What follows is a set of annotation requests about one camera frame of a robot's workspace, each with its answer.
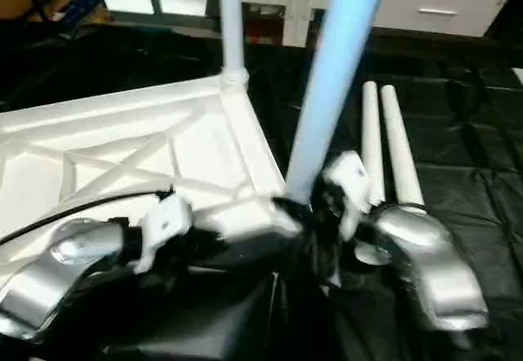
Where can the blue box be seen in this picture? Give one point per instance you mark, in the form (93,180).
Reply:
(78,6)

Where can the black mat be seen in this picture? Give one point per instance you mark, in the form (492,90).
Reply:
(458,149)

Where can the white plastic table leg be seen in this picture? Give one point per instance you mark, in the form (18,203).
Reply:
(230,18)
(335,75)
(372,140)
(400,149)

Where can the white drawer unit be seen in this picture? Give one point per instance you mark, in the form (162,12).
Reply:
(433,10)

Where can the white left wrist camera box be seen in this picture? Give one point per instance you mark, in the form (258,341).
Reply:
(163,226)

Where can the white plastic table top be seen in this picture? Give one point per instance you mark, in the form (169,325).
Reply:
(106,149)

